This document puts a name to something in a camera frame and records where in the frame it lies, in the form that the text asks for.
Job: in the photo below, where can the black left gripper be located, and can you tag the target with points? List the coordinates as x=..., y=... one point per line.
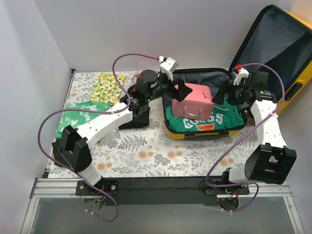
x=171, y=87

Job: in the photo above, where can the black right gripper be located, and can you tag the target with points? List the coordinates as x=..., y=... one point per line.
x=230, y=90

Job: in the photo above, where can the green GUESS t-shirt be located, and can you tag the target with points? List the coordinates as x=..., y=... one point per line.
x=223, y=117

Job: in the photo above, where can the pink vanity case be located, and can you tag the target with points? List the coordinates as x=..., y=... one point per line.
x=197, y=105

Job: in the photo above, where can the green tie-dye shirt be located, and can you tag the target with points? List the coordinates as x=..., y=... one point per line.
x=75, y=118

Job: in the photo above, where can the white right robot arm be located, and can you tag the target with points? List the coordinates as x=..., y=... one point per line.
x=272, y=160

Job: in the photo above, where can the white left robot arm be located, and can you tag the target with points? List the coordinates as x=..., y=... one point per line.
x=75, y=143

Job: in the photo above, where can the black folded garment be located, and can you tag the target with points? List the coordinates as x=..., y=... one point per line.
x=140, y=110

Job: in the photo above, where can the floral table cloth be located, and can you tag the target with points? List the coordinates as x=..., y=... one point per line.
x=150, y=152

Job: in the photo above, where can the yellow lemon print cloth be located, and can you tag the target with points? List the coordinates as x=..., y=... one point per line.
x=106, y=89

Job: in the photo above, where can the yellow hard-shell suitcase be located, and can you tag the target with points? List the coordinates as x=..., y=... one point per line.
x=278, y=39

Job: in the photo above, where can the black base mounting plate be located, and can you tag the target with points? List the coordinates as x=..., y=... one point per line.
x=161, y=190

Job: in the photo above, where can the black striped folded cloth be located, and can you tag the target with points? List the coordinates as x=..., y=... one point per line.
x=60, y=160

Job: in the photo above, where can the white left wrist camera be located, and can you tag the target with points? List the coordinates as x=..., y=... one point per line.
x=167, y=66

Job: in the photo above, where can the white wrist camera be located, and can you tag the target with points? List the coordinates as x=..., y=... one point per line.
x=240, y=75
x=167, y=66

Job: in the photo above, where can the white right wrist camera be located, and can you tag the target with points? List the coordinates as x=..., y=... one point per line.
x=240, y=75

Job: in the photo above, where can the aluminium frame rail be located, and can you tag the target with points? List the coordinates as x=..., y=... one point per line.
x=67, y=206

